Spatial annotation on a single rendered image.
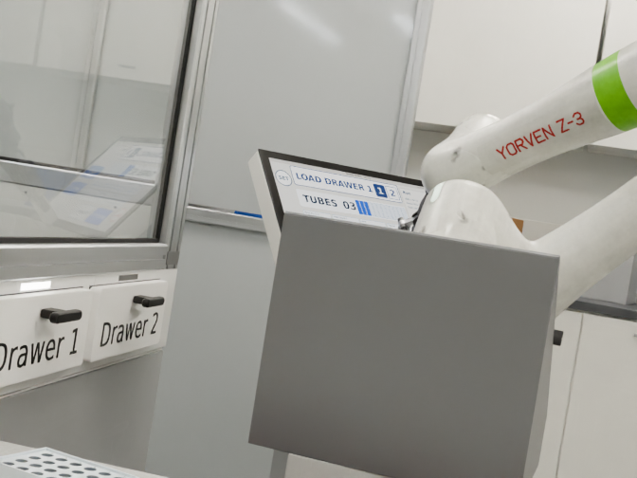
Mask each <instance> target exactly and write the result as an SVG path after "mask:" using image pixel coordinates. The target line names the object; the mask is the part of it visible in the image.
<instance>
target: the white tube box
mask: <svg viewBox="0 0 637 478"><path fill-rule="evenodd" d="M0 478H139V477H137V476H135V475H132V474H129V473H126V472H123V471H120V470H116V469H111V468H108V467H106V466H103V465H100V464H97V463H94V462H91V461H87V460H84V459H81V458H79V457H76V456H73V455H70V454H67V453H64V452H61V451H58V450H53V449H50V448H47V447H45V448H40V449H36V450H28V451H23V452H18V453H14V454H9V455H4V456H0Z"/></svg>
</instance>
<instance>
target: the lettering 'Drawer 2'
mask: <svg viewBox="0 0 637 478"><path fill-rule="evenodd" d="M155 315H156V321H155V325H156V322H157V319H158V313H157V312H155V313H154V316H155ZM139 323H140V327H139V328H137V326H138V324H139ZM135 324H136V323H135V322H134V326H133V330H132V323H130V327H129V331H128V323H127V324H126V340H128V336H129V332H130V340H131V339H132V336H133V332H134V328H135ZM105 325H109V335H108V339H107V341H106V343H102V340H103V334H104V327H105ZM155 325H154V327H153V329H152V331H151V334H154V333H155V331H153V330H154V328H155ZM121 327H122V331H120V332H118V336H119V334H121V333H122V335H121V338H120V340H118V336H117V343H119V342H120V341H122V338H123V332H124V325H123V324H121V325H120V326H119V328H118V329H120V328H121ZM141 328H142V321H139V322H138V323H137V325H136V338H139V337H140V334H139V335H137V330H141ZM127 333H128V335H127ZM110 334H111V324H110V322H104V323H103V329H102V335H101V342H100V347H102V346H105V345H106V344H107V342H108V341H109V338H110Z"/></svg>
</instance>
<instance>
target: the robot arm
mask: <svg viewBox="0 0 637 478"><path fill-rule="evenodd" d="M635 128H637V40H636V41H635V42H633V43H631V44H629V45H627V46H625V47H623V48H621V49H620V50H618V51H616V52H614V53H613V54H611V55H609V57H607V58H605V59H604V60H602V61H600V62H599V63H597V64H595V65H593V66H592V67H590V68H588V69H587V70H585V71H584V72H582V73H580V74H579V75H577V76H576V77H574V78H573V79H571V80H570V81H568V82H567V83H564V84H563V85H561V86H560V87H558V89H556V90H554V91H553V92H551V93H550V94H548V95H546V96H545V97H543V98H541V99H539V100H538V101H535V102H533V103H532V104H530V105H528V106H526V107H524V108H522V109H521V110H519V111H518V112H516V113H514V114H512V115H510V116H508V117H506V118H504V119H499V118H498V117H495V116H493V115H490V114H475V115H472V116H469V117H467V118H466V119H464V120H462V121H461V122H460V123H459V124H458V126H457V127H456V128H455V130H454V131H453V132H452V134H451V135H450V136H449V137H448V138H447V139H445V140H444V141H443V142H441V143H439V144H438V145H436V146H435V147H433V148H432V149H431V150H430V151H429V152H428V153H427V155H426V156H425V158H424V160H423V163H422V167H421V179H422V183H423V186H424V188H425V191H426V194H425V196H424V198H423V199H422V201H421V202H420V205H419V209H418V211H417V212H415V213H414V214H413V215H412V216H411V218H408V219H405V220H404V218H403V217H399V218H398V219H397V220H398V225H399V226H398V229H399V230H410V226H411V225H413V226H412V228H411V231H415V232H421V233H427V234H433V235H439V236H444V237H450V238H457V239H463V240H468V241H474V242H480V243H486V244H492V245H498V246H504V247H509V248H521V249H527V250H532V251H538V252H544V253H551V254H556V255H560V264H559V275H558V286H557V297H556V309H555V317H557V316H558V315H560V314H561V313H562V312H563V311H564V310H565V309H566V308H567V307H569V306H570V305H571V304H572V303H573V302H575V301H576V300H577V299H578V298H579V297H580V296H581V295H583V294H584V293H585V292H586V291H587V290H589V289H590V288H591V287H592V286H594V285H595V284H596V283H598V282H599V281H600V280H601V279H603V278H604V277H605V276H607V275H608V274H609V273H611V272H612V271H613V270H615V269H616V268H617V267H619V266H620V265H622V264H623V263H624V262H625V261H626V260H628V259H629V258H630V257H632V256H633V255H635V254H636V253H637V175H636V176H635V177H633V178H632V179H631V180H630V181H629V182H627V183H626V184H625V185H623V186H622V187H621V188H619V189H618V190H616V191H615V192H614V193H612V194H610V195H609V196H607V197H606V198H604V199H603V200H601V201H600V202H598V203H597V204H595V205H594V206H592V207H591V208H589V209H588V210H586V211H584V212H583V213H581V214H579V215H578V216H576V218H574V219H572V220H571V221H569V222H568V223H566V224H564V225H563V226H561V227H559V228H557V229H556V230H553V231H552V232H550V233H548V234H546V235H545V236H543V237H541V238H539V239H538V240H536V241H529V240H527V239H526V238H525V237H524V236H523V235H522V234H521V233H520V231H519V230H518V228H517V227H516V225H515V223H514V222H513V220H512V218H511V216H510V215H509V213H508V211H507V210H506V208H505V207H504V206H503V205H502V203H501V201H500V200H499V199H498V198H497V197H496V195H495V194H494V193H492V192H491V191H490V190H489V189H488V188H490V187H492V186H494V185H495V184H497V183H499V182H501V181H503V180H504V179H505V178H507V177H509V176H511V175H514V174H516V173H518V172H520V171H522V170H524V169H526V168H529V167H531V166H533V165H535V164H537V163H539V162H541V161H543V160H546V159H548V158H551V157H553V156H557V155H560V154H562V153H565V152H568V151H571V150H572V149H575V148H578V147H581V146H584V145H587V144H590V143H593V142H596V141H598V140H602V139H605V138H610V137H613V136H616V135H619V134H622V133H625V132H627V131H630V130H632V129H635Z"/></svg>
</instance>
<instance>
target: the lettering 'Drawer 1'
mask: <svg viewBox="0 0 637 478"><path fill-rule="evenodd" d="M77 332H78V328H76V329H74V330H73V333H75V339H74V344H73V351H71V352H70V354H69V355H72V354H76V353H77V350H75V344H76V338H77ZM62 340H64V337H62V338H59V343H58V349H57V356H56V358H57V357H58V356H59V349H60V344H61V341H62ZM51 342H53V347H52V348H48V346H49V344H50V343H51ZM0 346H3V347H4V349H5V356H4V361H3V364H2V366H1V367H0V371H1V370H2V369H3V368H4V366H5V363H6V360H7V354H8V347H7V346H6V345H5V344H4V343H0ZM44 346H45V341H44V342H43V346H42V350H41V353H40V342H37V346H36V350H35V353H34V356H33V348H34V343H32V344H31V364H33V363H34V360H35V357H36V353H37V349H38V361H37V363H38V362H40V360H41V356H42V353H43V350H44ZM23 348H26V352H25V353H24V354H21V355H20V356H19V358H18V360H17V367H18V368H21V367H23V365H24V366H26V363H27V346H26V345H22V346H21V347H20V350H21V349H23ZM15 350H18V346H16V347H15V348H14V349H13V348H11V351H10V358H9V370H10V366H11V360H12V355H13V352H14V351H15ZM51 350H55V340H54V339H52V340H50V341H49V342H48V344H47V347H46V350H45V358H46V360H52V359H53V356H54V355H53V356H52V357H50V358H49V357H48V356H47V351H51ZM23 356H25V360H24V362H23V363H22V364H21V365H20V363H19V361H20V358H21V357H23Z"/></svg>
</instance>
